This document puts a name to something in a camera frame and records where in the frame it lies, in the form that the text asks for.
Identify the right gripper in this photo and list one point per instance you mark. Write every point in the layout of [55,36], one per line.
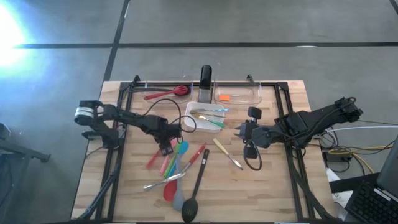
[251,132]

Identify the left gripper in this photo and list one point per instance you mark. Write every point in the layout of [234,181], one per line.
[163,129]

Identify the green silicone spatula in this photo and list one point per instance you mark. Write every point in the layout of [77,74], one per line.
[171,163]

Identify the turquoise silicone spatula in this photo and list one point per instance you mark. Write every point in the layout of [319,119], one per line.
[184,147]

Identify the pink silicone spatula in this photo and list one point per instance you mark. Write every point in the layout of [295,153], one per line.
[164,165]

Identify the steel cutlery piece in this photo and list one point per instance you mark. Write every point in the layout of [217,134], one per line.
[214,115]
[161,183]

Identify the small orange scraper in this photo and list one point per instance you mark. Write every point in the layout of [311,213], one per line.
[224,98]

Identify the grey silicone spoon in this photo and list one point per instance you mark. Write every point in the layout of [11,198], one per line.
[178,200]

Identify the red slotted spoon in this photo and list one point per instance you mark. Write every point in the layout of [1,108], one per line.
[181,90]

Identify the black slotted spoon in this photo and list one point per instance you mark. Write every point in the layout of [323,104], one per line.
[189,211]

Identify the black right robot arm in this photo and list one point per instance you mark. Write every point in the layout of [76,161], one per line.
[311,119]

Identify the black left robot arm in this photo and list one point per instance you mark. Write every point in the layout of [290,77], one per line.
[130,116]

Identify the white plastic bin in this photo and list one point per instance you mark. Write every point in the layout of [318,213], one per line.
[196,126]

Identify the black power brick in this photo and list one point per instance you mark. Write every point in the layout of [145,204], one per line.
[335,157]

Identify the white paper sheet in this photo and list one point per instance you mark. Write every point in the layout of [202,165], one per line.
[334,179]

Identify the black laptop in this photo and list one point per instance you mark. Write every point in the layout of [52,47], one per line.
[373,202]

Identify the black floor stand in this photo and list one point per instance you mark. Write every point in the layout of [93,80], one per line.
[25,152]

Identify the black metal rig frame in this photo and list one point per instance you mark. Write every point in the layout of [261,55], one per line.
[270,84]

